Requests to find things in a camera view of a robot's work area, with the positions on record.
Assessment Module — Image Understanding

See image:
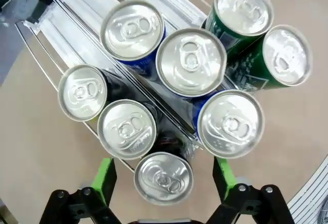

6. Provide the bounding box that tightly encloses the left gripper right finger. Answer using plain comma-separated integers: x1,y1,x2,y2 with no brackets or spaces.
206,156,293,224

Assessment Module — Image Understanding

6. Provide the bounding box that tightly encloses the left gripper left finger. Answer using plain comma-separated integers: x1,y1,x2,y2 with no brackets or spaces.
37,157,121,224

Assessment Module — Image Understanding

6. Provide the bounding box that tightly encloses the blue Pocari Sweat can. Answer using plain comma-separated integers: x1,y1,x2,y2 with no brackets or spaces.
188,90,264,159
155,28,228,99
99,0,168,75

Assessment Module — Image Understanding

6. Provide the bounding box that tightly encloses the green beverage can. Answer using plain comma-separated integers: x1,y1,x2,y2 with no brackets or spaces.
224,24,313,95
200,0,274,55

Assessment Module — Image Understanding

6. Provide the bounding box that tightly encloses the clear white can dispenser rack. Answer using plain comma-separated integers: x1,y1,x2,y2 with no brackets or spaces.
14,0,233,175

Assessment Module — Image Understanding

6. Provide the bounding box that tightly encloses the slotted aluminium base plate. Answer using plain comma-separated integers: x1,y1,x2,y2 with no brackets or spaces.
286,154,328,224

